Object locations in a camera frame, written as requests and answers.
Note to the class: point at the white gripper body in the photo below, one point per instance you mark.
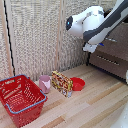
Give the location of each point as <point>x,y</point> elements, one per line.
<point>90,48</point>

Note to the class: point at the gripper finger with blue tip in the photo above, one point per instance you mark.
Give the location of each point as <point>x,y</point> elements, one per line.
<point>101,44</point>

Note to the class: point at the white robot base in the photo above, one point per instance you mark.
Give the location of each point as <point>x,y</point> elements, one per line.
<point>121,118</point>

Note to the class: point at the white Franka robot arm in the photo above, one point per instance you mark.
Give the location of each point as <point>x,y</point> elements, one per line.
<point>96,23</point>

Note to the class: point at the dark brown drawer cabinet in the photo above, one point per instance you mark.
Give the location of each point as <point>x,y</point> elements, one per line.
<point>88,61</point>

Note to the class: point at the red bowl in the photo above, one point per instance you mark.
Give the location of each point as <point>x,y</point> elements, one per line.
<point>78,84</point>

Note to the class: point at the colourful patterned snack box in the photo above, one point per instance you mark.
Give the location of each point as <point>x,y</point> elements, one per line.
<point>61,83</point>

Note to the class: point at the pink mug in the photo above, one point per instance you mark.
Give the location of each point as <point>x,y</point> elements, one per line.
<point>44,83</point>

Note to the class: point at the red plastic shopping basket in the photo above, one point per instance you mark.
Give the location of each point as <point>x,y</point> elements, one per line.
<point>20,100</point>

